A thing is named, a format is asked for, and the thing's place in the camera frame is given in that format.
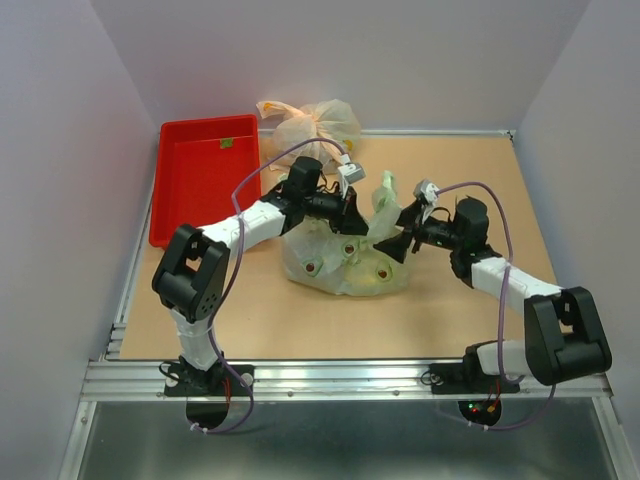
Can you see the green avocado print plastic bag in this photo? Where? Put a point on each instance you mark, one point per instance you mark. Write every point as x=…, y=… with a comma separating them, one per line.
x=340, y=264

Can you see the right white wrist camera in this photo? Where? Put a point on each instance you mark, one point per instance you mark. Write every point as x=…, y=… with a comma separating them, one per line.
x=425, y=194

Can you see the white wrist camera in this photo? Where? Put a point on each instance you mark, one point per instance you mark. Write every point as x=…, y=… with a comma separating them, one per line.
x=425, y=194
x=350, y=173

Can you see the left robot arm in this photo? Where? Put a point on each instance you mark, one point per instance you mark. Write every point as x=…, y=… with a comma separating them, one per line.
x=194, y=274

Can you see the red plastic tray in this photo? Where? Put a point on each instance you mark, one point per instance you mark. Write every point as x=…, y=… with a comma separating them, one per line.
x=199, y=164

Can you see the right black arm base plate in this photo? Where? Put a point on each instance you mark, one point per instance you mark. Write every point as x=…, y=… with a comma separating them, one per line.
x=458, y=379

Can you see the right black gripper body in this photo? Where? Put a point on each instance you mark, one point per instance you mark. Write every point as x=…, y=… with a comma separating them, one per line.
x=432, y=231

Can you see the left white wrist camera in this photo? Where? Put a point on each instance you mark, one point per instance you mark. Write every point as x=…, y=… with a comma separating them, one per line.
x=350, y=173

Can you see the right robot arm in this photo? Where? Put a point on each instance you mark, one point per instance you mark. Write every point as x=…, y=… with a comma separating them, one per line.
x=563, y=335

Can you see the tied orange plastic bag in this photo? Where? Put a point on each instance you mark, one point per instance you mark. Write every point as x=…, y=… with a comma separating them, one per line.
x=333, y=119

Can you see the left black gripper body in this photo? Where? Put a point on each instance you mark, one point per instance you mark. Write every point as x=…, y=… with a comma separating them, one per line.
x=329, y=207

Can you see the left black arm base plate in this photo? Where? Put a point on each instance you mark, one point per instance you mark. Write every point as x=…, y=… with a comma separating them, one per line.
x=183, y=380

